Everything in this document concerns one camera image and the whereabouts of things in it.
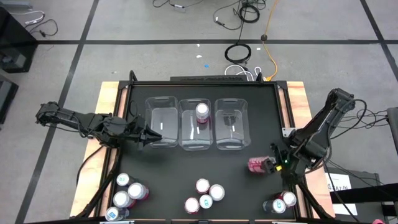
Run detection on black table frame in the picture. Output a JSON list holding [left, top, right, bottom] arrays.
[[105, 70, 312, 224]]

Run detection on white cables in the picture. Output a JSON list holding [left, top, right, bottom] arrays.
[[224, 63, 262, 82]]

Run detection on black flat bar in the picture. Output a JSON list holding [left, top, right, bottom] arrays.
[[329, 183, 398, 205]]

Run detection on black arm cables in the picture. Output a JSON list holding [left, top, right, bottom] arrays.
[[329, 98, 392, 138]]

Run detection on black metal frame leg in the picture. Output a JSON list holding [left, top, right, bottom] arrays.
[[76, 146, 124, 218], [292, 177, 330, 220]]

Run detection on white cable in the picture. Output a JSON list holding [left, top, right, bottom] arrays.
[[9, 10, 46, 26]]

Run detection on thin black cable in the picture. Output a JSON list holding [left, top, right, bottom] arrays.
[[213, 0, 243, 31]]

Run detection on wooden table board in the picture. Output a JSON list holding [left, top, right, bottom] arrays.
[[70, 81, 336, 218]]

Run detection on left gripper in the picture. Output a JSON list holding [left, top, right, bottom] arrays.
[[125, 116, 164, 149]]

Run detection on clear plastic bin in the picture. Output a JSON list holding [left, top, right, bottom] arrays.
[[214, 98, 252, 151], [178, 98, 215, 152], [144, 96, 180, 149]]

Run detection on grey adapter with cable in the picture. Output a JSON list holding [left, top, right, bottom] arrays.
[[152, 0, 206, 13]]

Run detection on black coiled cable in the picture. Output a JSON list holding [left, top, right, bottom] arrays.
[[224, 42, 252, 65], [238, 2, 261, 24]]

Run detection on black box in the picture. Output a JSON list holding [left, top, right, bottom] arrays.
[[325, 166, 386, 223]]

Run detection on black cabinet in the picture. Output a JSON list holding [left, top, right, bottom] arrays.
[[0, 6, 38, 74]]

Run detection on black looped cable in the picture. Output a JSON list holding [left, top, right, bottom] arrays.
[[24, 18, 59, 37]]

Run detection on white printed paper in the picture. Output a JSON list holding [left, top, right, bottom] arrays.
[[325, 172, 352, 191]]

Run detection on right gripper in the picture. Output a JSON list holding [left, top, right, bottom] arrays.
[[263, 142, 300, 179]]

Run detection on white paper sheet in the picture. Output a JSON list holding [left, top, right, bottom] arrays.
[[332, 202, 358, 216]]

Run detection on orange cable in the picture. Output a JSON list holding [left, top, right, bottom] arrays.
[[261, 0, 279, 81]]

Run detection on black rectangular bar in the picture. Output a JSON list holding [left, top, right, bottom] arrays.
[[170, 75, 249, 82]]

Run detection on dark grey floor unit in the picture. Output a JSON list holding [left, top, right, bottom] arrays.
[[0, 74, 19, 124]]

